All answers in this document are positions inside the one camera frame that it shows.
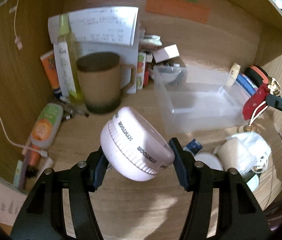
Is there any red fabric charm pouch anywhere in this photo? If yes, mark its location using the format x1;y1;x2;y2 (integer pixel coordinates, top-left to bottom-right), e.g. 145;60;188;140
242;83;269;120

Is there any white drawstring cloth bag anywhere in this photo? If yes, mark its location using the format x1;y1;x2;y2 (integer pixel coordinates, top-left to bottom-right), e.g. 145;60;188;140
226;132;272;174

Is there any blue patchwork pouch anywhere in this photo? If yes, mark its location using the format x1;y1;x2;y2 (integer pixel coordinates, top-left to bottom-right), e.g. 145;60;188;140
236;73;258;96

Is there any cream lotion bottle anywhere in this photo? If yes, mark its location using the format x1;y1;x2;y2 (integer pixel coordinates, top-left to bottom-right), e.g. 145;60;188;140
225;62;241;87

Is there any white round lid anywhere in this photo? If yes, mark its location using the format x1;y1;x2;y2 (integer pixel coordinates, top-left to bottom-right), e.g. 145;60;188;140
194;152;224;171

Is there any green orange cosmetic tube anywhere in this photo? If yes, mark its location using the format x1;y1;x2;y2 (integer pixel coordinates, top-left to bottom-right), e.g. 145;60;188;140
31;103;64;150

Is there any clear plastic storage bin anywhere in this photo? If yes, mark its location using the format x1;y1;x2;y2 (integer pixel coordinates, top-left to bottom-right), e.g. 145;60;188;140
154;66;250;135

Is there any bowl of trinkets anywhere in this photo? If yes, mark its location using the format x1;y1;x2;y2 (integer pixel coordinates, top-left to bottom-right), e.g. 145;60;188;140
149;65;182;83

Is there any small pink cardboard box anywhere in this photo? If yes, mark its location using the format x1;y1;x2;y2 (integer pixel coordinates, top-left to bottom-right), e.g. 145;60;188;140
152;44;180;63

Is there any orange sticky note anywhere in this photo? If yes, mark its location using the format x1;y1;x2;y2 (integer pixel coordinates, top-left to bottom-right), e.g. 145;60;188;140
145;0;210;24

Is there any brown ceramic mug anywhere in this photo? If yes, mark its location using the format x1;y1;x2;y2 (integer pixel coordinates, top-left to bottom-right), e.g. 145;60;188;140
76;51;136;114

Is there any stack of books papers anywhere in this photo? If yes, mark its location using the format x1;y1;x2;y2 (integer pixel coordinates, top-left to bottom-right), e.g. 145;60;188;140
139;35;163;51

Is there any orange tube upright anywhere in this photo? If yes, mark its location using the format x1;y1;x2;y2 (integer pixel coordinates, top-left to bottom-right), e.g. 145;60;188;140
40;50;62;99

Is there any fruit pattern box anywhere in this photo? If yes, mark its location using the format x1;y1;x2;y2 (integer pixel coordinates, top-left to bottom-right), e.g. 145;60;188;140
136;52;146;89

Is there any yellow-green spray bottle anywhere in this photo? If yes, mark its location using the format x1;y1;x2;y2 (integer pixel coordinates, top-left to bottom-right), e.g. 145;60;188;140
57;14;84;105

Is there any white paper receipt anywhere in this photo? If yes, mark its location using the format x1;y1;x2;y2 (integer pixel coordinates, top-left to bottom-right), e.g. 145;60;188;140
47;6;139;47

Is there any white charging cable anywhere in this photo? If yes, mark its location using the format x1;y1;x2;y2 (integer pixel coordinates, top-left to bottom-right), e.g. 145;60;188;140
0;44;49;158

